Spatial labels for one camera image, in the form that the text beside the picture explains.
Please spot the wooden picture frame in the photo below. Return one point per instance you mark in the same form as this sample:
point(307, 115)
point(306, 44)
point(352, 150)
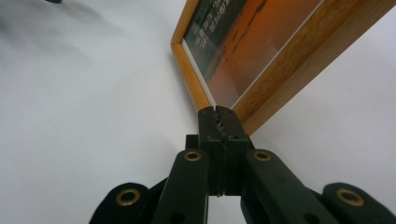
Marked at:
point(280, 62)

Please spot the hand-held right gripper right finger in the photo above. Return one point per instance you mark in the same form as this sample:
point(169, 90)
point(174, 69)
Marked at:
point(236, 140)

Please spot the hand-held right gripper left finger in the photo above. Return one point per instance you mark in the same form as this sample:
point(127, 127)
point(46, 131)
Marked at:
point(208, 149)

